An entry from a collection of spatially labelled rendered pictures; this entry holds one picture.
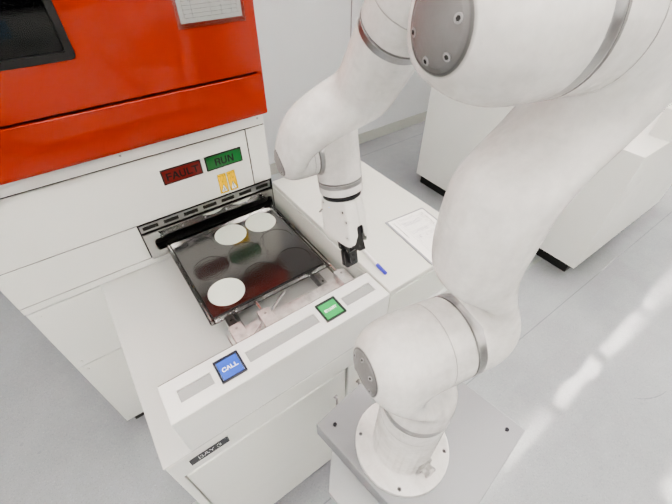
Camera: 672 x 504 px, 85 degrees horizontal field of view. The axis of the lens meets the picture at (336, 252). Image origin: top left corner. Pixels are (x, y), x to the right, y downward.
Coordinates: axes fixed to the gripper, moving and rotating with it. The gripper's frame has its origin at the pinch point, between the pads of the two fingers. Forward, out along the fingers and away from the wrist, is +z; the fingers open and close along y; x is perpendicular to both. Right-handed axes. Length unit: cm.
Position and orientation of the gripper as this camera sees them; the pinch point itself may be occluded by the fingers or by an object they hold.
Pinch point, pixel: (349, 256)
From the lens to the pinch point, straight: 80.0
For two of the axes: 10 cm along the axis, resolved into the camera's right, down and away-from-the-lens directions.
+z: 1.2, 8.3, 5.5
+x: 8.1, -4.0, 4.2
